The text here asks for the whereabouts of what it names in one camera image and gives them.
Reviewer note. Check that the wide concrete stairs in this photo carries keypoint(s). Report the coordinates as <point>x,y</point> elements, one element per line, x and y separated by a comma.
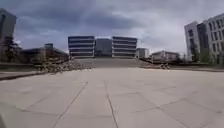
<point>106,62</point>

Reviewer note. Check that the wide striped glass building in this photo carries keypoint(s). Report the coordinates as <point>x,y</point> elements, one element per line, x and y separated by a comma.
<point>102,46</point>

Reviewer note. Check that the grey concrete slab plaza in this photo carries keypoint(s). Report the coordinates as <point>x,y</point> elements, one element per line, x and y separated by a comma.
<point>126,90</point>

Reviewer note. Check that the small pale building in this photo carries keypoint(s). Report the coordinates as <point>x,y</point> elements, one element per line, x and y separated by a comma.
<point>142,53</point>

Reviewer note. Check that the low pale building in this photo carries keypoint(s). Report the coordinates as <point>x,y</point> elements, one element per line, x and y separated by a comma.
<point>165,55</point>

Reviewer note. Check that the row of parked bicycles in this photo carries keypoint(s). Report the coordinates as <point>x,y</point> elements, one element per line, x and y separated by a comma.
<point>58,67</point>

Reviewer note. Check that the low dark building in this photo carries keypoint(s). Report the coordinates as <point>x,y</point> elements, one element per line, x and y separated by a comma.
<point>43,54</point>

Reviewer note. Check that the white multi-storey building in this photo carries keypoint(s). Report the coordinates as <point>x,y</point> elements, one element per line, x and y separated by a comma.
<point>210,36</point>

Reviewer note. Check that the dark tree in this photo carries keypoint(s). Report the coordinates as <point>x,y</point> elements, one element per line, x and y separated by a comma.
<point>10,49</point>

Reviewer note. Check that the tall grey building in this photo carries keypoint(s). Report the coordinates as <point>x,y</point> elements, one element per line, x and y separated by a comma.
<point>6,25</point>

